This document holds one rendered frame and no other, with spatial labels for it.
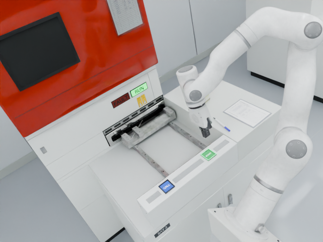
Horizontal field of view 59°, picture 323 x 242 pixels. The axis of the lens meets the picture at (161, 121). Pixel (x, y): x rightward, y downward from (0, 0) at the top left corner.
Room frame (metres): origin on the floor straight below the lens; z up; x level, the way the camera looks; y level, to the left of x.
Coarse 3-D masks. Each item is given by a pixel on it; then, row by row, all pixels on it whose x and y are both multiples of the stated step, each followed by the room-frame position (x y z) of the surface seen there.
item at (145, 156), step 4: (136, 144) 1.26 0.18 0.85; (136, 148) 1.23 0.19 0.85; (140, 148) 1.21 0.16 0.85; (140, 152) 1.18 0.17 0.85; (144, 152) 1.17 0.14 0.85; (144, 156) 1.15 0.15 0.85; (148, 156) 1.14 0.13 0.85; (148, 160) 1.11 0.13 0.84; (152, 160) 1.09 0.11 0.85; (152, 164) 1.07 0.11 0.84; (156, 164) 1.06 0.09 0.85; (156, 168) 1.04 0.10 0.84; (160, 168) 1.02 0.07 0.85; (160, 172) 1.01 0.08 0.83; (164, 172) 0.99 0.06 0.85; (164, 176) 0.98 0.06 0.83
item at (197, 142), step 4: (168, 124) 1.38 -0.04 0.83; (172, 124) 1.34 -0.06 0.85; (176, 128) 1.30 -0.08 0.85; (180, 128) 1.29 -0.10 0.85; (180, 132) 1.27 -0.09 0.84; (184, 132) 1.25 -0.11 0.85; (184, 136) 1.24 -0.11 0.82; (188, 136) 1.20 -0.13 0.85; (192, 136) 1.19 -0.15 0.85; (192, 140) 1.17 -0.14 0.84; (196, 140) 1.15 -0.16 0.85; (196, 144) 1.14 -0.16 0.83; (200, 144) 1.12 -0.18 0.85; (200, 148) 1.11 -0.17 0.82
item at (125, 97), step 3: (123, 96) 1.39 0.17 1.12; (126, 96) 1.40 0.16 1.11; (117, 99) 1.37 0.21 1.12; (120, 99) 1.38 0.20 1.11; (123, 99) 1.39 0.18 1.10; (126, 99) 1.40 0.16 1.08; (114, 102) 1.36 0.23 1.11; (117, 102) 1.37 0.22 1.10; (120, 102) 1.38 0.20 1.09; (114, 105) 1.36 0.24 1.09; (117, 105) 1.37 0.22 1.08
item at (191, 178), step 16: (224, 144) 0.97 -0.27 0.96; (192, 160) 0.92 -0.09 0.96; (224, 160) 0.91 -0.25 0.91; (176, 176) 0.85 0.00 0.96; (192, 176) 0.83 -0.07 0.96; (208, 176) 0.86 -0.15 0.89; (160, 192) 0.79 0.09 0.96; (176, 192) 0.77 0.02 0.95; (192, 192) 0.81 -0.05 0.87; (144, 208) 0.73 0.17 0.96; (160, 208) 0.73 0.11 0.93; (176, 208) 0.76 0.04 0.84; (160, 224) 0.72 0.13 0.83
